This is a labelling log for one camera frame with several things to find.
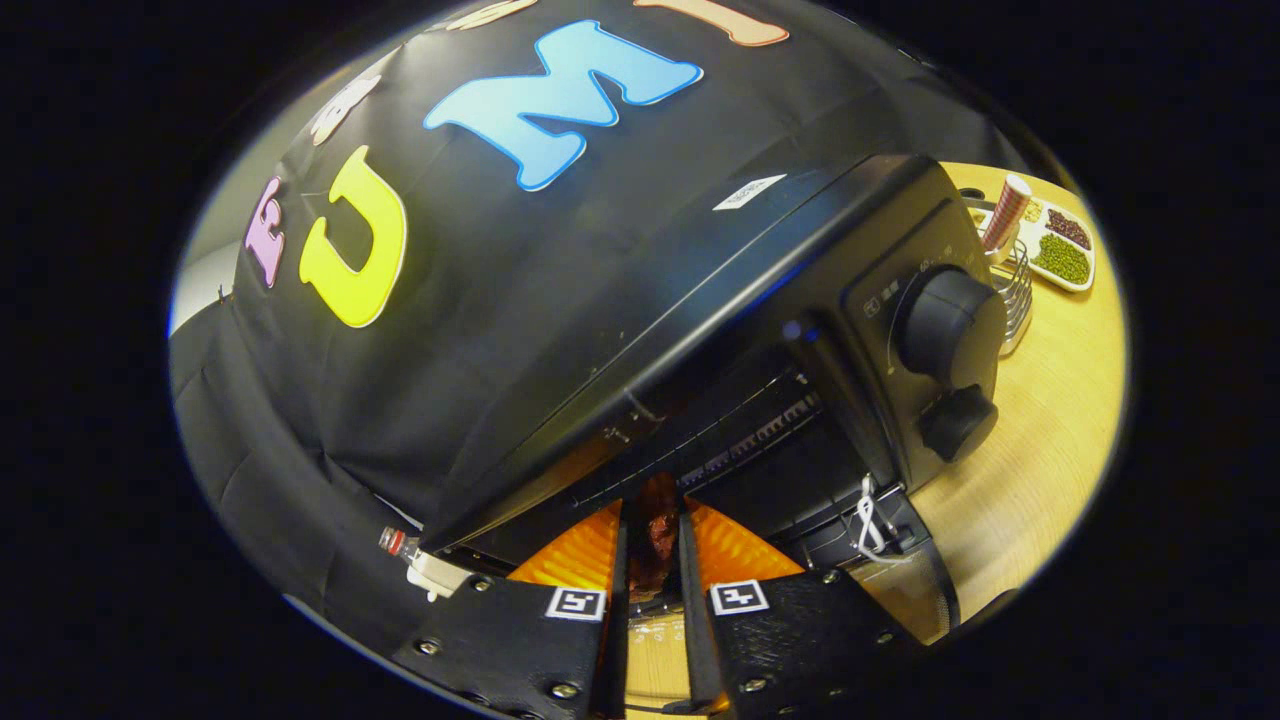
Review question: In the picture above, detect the striped red paper tube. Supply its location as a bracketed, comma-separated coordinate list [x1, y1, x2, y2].
[982, 174, 1033, 253]

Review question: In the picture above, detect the metal wire basket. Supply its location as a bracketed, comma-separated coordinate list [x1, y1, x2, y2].
[985, 235, 1035, 357]

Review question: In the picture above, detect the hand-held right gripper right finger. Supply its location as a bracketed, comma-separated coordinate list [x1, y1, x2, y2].
[680, 498, 926, 716]

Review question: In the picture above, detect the red sausage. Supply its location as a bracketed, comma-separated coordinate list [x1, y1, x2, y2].
[628, 475, 686, 606]

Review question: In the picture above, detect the black backdrop cloth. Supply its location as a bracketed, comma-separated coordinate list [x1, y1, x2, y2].
[170, 0, 1031, 641]

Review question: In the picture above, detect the black electric oven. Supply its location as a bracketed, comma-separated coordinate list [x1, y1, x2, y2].
[420, 153, 1009, 643]

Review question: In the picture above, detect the white divided dish of beans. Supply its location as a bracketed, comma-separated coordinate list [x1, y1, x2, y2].
[965, 195, 1097, 294]

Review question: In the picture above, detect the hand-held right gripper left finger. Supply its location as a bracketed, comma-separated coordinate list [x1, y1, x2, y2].
[392, 500, 629, 720]

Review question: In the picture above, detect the white cord loop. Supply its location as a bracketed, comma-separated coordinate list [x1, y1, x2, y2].
[856, 474, 903, 563]

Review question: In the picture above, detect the white toaster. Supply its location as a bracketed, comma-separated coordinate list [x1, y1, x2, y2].
[405, 550, 473, 603]

